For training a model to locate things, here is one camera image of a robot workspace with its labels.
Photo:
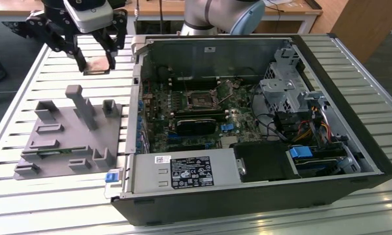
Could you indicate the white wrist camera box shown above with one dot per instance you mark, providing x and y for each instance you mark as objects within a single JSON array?
[{"x": 90, "y": 19}]

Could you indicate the silver square CPU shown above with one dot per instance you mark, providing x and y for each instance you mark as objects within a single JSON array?
[{"x": 95, "y": 64}]

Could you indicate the grey power supply unit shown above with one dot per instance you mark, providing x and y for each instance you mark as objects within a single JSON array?
[{"x": 142, "y": 176}]

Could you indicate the CPU socket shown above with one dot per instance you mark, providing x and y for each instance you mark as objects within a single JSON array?
[{"x": 200, "y": 100}]

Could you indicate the black plastic shroud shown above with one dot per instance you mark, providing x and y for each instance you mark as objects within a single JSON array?
[{"x": 264, "y": 161}]

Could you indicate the black open PC case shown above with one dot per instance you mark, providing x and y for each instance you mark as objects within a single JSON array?
[{"x": 214, "y": 208}]

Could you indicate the blue case latch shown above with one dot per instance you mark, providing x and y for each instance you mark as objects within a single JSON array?
[{"x": 111, "y": 177}]

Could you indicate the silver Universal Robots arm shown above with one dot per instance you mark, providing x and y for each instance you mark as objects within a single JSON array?
[{"x": 198, "y": 12}]

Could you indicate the metal locking lever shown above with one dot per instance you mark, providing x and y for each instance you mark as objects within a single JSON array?
[{"x": 229, "y": 96}]

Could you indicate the metal drive cage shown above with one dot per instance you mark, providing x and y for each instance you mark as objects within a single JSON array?
[{"x": 280, "y": 90}]

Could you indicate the silver chipset heatsink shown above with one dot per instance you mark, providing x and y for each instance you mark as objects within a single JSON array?
[{"x": 228, "y": 142}]

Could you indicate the white barcode sticker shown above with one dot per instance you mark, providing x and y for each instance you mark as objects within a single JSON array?
[{"x": 162, "y": 159}]

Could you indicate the black rating label sticker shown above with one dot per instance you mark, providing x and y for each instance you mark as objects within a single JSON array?
[{"x": 190, "y": 171}]

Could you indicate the black RAM slot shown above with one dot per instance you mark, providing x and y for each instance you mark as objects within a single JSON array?
[
  {"x": 198, "y": 116},
  {"x": 196, "y": 112}
]

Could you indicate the grey plastic parts rack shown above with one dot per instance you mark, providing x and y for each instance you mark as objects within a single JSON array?
[{"x": 74, "y": 137}]

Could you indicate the blue board connector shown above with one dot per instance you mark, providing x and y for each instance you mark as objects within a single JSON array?
[{"x": 226, "y": 127}]

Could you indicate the white case wall sticker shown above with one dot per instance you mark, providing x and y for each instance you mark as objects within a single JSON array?
[{"x": 209, "y": 49}]

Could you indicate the green RAM stick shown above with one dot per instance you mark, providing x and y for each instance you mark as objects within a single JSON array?
[{"x": 62, "y": 151}]

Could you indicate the wooden cabinet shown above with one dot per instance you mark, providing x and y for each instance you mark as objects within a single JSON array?
[{"x": 362, "y": 24}]

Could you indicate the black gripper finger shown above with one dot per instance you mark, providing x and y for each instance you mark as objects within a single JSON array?
[
  {"x": 54, "y": 36},
  {"x": 119, "y": 29}
]

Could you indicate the black graphics card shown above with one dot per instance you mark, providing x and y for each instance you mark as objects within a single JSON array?
[{"x": 196, "y": 127}]

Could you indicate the green motherboard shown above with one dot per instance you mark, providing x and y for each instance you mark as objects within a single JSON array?
[{"x": 241, "y": 117}]

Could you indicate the hard disk in blue carrier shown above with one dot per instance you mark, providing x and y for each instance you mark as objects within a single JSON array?
[{"x": 300, "y": 152}]

